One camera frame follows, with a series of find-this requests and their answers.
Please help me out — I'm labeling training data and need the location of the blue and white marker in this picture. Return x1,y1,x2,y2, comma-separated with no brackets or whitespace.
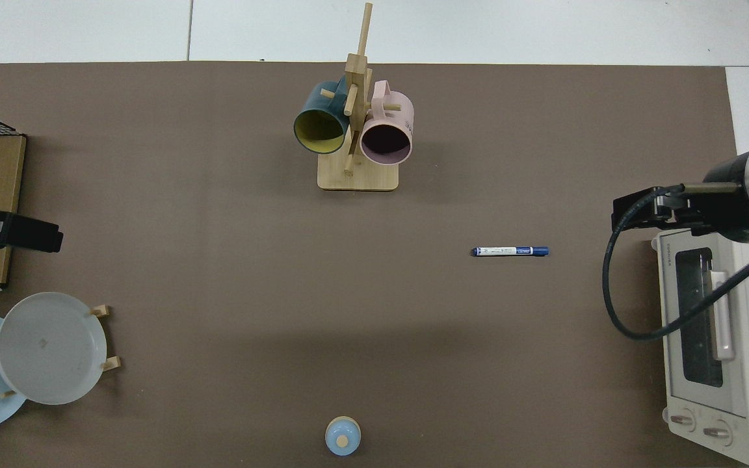
471,246,551,258

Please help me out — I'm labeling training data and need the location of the grey plate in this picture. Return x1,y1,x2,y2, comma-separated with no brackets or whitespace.
0,292,108,406

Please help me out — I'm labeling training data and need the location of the wooden plate rack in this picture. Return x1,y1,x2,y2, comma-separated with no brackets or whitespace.
0,304,122,398

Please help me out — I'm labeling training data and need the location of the brown table cloth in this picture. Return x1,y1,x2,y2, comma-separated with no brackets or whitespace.
0,62,739,468

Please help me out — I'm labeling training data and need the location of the pale toaster oven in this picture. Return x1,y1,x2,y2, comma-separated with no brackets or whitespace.
651,227,749,466

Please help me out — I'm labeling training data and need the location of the dark teal cup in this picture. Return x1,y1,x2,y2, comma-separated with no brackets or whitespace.
293,79,351,155

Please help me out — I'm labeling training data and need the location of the wooden cup stand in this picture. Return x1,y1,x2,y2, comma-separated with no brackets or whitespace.
317,2,400,192

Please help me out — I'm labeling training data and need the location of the pink cup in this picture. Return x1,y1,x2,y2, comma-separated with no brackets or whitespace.
360,80,415,166

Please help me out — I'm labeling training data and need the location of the small blue round thing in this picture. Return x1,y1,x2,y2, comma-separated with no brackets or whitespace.
325,416,362,457

